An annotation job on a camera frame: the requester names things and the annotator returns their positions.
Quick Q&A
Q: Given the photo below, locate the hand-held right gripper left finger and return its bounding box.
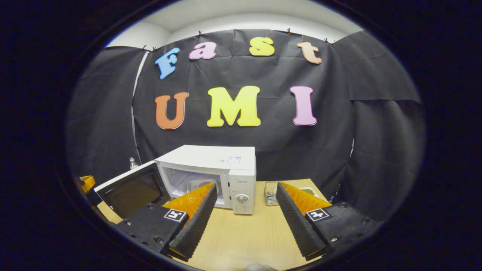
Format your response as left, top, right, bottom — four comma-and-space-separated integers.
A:
115, 183, 218, 261

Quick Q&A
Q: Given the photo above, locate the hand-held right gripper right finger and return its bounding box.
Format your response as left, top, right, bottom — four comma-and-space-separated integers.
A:
276, 182, 377, 261

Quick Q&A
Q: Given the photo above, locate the white square plate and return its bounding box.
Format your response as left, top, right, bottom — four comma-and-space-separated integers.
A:
187, 180, 213, 192

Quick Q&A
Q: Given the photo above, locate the black backdrop cloth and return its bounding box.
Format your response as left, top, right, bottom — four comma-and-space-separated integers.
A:
66, 29, 426, 222

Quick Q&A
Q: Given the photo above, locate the metal wire holder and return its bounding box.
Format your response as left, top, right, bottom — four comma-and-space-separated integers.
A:
264, 181, 280, 206

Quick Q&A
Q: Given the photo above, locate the white microwave oven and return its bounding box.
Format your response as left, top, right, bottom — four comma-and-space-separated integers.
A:
94, 145, 257, 219

